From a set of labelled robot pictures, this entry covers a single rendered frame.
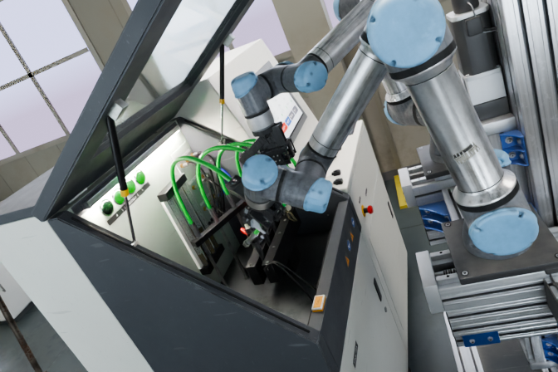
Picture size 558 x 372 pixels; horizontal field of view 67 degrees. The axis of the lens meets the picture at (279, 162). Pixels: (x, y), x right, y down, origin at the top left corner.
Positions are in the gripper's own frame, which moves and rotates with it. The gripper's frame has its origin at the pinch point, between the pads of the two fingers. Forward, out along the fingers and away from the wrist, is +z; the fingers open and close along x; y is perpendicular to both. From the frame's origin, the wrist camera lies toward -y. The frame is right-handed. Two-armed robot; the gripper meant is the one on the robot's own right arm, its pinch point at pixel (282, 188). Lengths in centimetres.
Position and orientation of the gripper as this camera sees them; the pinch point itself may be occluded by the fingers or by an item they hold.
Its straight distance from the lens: 125.8
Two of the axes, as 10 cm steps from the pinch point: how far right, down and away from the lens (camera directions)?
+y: 8.9, -2.2, -3.9
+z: 3.7, 8.6, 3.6
